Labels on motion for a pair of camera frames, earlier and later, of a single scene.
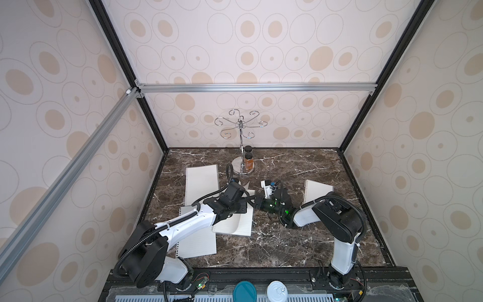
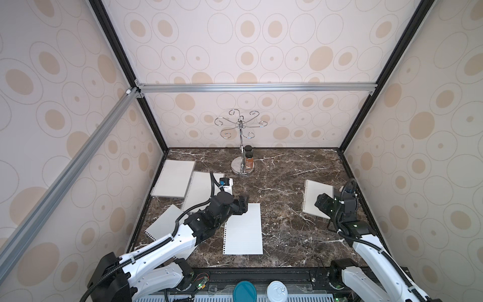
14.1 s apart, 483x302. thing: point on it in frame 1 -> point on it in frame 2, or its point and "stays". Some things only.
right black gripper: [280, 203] -> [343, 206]
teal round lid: [244, 291] stays
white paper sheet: [238, 224] -> [200, 189]
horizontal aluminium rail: [254, 87] stays
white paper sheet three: [314, 190] stays
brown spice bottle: [248, 161] stays
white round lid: [277, 291] stays
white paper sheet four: [200, 180] -> [174, 179]
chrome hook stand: [238, 163] stays
